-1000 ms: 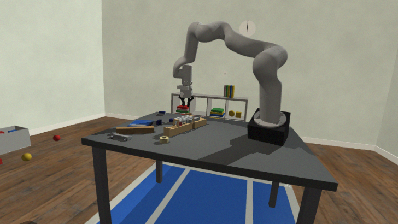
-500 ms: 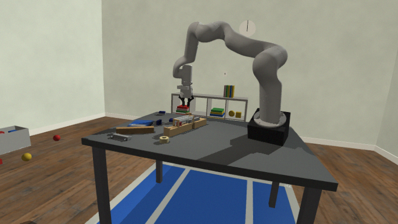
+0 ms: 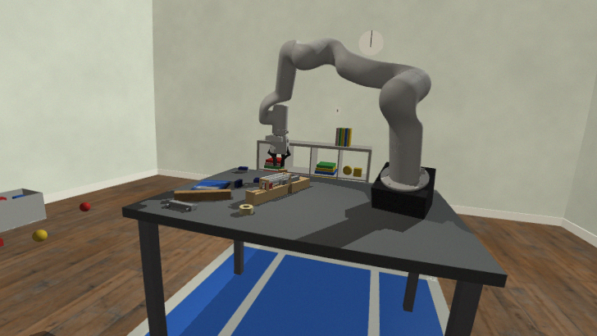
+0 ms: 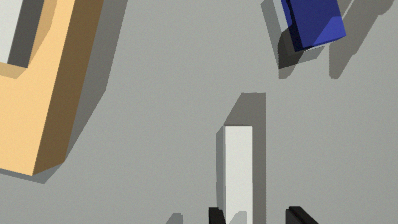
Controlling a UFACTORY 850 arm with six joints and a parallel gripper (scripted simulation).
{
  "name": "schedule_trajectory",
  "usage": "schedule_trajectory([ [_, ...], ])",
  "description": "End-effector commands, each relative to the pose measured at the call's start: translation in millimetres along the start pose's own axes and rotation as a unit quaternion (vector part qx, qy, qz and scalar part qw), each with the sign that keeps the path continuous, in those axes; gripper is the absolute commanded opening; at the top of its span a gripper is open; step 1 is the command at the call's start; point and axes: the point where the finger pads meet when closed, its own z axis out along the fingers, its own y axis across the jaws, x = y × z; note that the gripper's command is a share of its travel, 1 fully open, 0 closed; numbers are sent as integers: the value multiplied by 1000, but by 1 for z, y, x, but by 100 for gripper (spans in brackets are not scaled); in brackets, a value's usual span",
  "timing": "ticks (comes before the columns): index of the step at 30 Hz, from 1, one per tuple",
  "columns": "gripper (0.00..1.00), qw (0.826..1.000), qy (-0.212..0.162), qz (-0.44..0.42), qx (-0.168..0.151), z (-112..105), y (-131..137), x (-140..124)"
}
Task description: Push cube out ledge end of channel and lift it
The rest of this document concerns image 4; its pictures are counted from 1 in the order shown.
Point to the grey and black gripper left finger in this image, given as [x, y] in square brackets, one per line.
[216, 216]

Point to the dark blue block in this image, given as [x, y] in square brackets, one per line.
[309, 24]

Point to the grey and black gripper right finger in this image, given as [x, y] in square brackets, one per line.
[296, 215]

